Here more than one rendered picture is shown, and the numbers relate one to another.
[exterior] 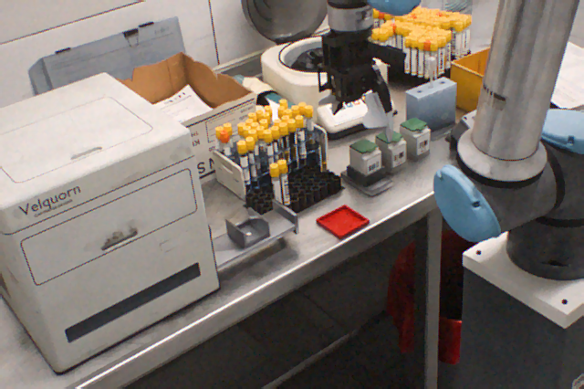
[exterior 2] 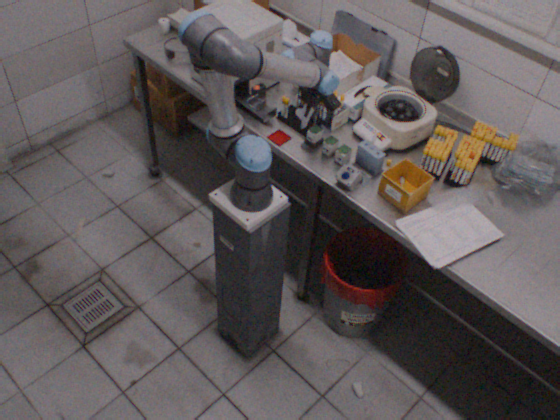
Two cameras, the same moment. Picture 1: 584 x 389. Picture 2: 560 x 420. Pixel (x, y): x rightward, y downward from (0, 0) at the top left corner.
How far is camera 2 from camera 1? 2.04 m
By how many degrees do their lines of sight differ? 56
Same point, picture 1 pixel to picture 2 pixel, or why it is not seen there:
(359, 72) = (306, 91)
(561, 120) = (254, 144)
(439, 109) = (367, 160)
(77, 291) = not seen: hidden behind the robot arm
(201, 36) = (406, 59)
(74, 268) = not seen: hidden behind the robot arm
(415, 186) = (310, 161)
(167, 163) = not seen: hidden behind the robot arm
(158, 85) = (365, 58)
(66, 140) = (226, 19)
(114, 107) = (250, 25)
